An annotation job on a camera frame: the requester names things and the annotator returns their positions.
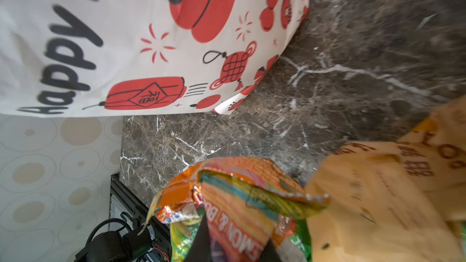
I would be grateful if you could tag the brown snack packet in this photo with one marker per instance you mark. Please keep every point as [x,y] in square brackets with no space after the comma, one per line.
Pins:
[399,201]

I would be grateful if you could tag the green small snack packet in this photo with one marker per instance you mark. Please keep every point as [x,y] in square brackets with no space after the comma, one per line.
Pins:
[290,238]

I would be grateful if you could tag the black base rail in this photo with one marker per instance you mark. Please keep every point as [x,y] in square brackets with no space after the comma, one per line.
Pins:
[124,237]

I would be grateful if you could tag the red white paper gift bag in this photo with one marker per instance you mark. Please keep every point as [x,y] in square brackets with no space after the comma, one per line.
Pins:
[80,58]

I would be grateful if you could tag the orange snack packet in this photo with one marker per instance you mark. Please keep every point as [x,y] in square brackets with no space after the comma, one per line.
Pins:
[250,192]

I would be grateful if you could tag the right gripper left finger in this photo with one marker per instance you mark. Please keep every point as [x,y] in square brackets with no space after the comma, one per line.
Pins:
[200,250]

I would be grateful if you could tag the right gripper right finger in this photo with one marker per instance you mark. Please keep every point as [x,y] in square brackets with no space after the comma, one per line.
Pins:
[269,254]

